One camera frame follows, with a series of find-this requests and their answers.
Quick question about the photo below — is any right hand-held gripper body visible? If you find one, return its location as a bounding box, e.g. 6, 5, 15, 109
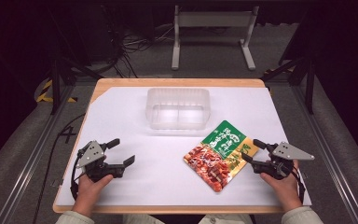
251, 141, 315, 181

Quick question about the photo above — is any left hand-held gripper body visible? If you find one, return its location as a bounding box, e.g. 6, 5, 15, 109
76, 139, 127, 184

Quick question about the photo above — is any green and red snack packet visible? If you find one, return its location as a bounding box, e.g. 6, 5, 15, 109
183, 119, 260, 193

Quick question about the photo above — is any person's right hand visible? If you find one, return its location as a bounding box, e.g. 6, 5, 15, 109
259, 159, 303, 213

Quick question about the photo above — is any person's left hand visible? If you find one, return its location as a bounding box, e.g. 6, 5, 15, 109
72, 174, 115, 217

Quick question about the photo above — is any white table mat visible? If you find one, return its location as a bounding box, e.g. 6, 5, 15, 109
55, 86, 312, 207

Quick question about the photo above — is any person's light clothing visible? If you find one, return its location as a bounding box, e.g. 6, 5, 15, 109
122, 213, 254, 224

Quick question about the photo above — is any clear plastic container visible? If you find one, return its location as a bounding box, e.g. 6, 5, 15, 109
145, 87, 212, 131

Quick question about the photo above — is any black metal stand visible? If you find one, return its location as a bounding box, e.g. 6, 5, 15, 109
260, 31, 317, 115
45, 6, 104, 116

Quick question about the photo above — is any yellow and black hazard tape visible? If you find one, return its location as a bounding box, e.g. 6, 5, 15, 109
36, 79, 78, 104

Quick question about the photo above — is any white metal stand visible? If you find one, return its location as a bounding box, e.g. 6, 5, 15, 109
171, 5, 260, 71

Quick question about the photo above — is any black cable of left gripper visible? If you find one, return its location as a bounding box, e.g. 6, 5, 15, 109
70, 150, 87, 201

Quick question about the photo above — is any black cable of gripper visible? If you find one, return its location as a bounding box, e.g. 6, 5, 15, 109
70, 150, 87, 201
292, 166, 308, 203

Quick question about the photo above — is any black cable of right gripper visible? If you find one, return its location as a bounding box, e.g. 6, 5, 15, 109
292, 166, 308, 203

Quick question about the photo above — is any long black floor cable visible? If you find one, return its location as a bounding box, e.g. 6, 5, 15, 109
32, 113, 87, 224

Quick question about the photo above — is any aluminium floor rail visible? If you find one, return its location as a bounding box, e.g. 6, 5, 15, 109
291, 84, 358, 224
0, 84, 76, 224

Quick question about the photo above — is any bundle of black floor cables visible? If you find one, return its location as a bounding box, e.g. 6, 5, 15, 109
103, 8, 176, 78

